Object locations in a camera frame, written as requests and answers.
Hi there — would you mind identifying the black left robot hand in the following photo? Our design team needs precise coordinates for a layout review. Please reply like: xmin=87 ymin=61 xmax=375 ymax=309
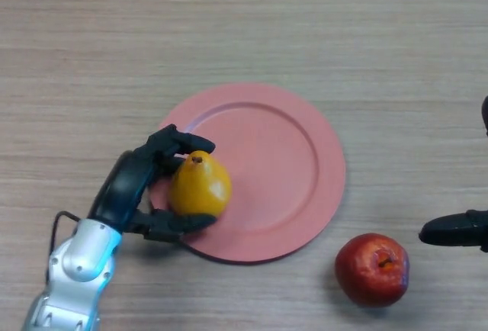
xmin=87 ymin=124 xmax=217 ymax=243

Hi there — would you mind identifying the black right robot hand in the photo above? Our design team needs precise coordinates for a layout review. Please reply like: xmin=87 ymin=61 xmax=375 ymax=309
xmin=418 ymin=95 xmax=488 ymax=252

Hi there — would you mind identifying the yellow pear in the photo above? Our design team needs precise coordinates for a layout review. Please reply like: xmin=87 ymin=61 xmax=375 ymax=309
xmin=169 ymin=150 xmax=233 ymax=217

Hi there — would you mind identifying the pink round plate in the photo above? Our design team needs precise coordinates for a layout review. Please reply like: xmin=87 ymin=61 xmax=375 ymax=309
xmin=147 ymin=82 xmax=347 ymax=264

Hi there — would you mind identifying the red apple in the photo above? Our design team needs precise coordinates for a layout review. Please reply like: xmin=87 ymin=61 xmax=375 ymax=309
xmin=334 ymin=233 xmax=411 ymax=308

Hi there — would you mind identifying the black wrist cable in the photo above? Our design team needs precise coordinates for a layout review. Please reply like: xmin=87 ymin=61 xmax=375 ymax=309
xmin=46 ymin=211 xmax=83 ymax=282

